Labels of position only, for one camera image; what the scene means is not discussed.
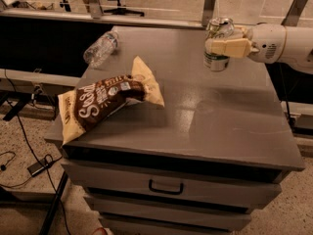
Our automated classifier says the brown yellow snack bag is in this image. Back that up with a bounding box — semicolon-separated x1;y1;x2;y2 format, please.
58;56;164;144

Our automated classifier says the metal frame rail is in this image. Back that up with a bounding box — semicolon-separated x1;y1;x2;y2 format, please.
0;8;204;30

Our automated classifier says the black power adapter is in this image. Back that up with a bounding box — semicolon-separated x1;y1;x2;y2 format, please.
27;159;49;177

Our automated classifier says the clear plastic water bottle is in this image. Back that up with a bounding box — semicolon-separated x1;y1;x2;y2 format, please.
83;30;118;68

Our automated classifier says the grey drawer cabinet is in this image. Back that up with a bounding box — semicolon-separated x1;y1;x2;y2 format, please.
46;26;304;235

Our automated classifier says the black floor cable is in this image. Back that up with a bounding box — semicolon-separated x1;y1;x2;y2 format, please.
0;70;72;235

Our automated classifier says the black drawer handle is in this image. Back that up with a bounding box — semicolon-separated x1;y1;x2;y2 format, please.
148;179;184;195

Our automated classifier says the white green 7up can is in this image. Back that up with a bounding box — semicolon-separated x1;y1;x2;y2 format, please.
203;18;235;71

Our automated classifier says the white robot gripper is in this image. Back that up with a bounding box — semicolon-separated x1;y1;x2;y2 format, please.
205;23;287;64

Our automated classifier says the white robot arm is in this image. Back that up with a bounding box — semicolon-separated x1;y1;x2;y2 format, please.
205;23;313;74

